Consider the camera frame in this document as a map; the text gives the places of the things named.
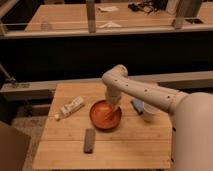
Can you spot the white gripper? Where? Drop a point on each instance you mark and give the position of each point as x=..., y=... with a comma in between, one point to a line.
x=113, y=99

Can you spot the orange pepper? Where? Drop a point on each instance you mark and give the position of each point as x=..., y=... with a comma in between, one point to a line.
x=109, y=116

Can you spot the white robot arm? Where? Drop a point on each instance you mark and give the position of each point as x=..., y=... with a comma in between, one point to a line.
x=192, y=117

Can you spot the orange ceramic bowl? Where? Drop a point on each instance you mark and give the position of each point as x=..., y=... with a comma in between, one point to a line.
x=97, y=113

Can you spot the blue rectangular block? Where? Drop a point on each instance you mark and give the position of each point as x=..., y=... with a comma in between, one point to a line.
x=137, y=105

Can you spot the white tube with label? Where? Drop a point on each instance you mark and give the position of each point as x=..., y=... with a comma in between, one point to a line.
x=70, y=108

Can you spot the white plastic cup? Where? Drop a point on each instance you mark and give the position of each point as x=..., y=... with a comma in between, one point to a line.
x=149, y=112

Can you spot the grey rectangular sponge block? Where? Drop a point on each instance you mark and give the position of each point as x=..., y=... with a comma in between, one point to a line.
x=89, y=140

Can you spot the white paper on far table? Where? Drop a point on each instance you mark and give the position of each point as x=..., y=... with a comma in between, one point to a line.
x=110, y=24

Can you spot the metal clamp at left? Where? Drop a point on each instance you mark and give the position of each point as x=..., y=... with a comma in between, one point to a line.
x=14, y=83

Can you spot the brown box corner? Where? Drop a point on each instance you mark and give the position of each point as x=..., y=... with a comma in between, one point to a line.
x=13, y=148

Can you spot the grey vertical post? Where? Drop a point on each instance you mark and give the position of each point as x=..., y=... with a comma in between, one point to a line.
x=90, y=6

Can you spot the grey post at right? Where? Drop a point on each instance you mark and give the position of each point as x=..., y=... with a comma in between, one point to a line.
x=187, y=11

